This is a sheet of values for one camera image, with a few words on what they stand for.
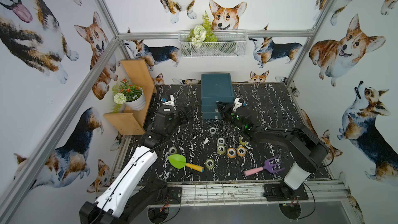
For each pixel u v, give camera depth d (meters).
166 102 0.64
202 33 0.79
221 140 0.93
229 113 0.77
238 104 0.82
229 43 0.93
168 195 0.73
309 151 0.47
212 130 0.97
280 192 0.67
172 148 0.89
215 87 0.91
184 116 0.65
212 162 0.84
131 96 0.93
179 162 0.84
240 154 0.88
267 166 0.83
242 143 0.91
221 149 0.88
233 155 0.87
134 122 0.84
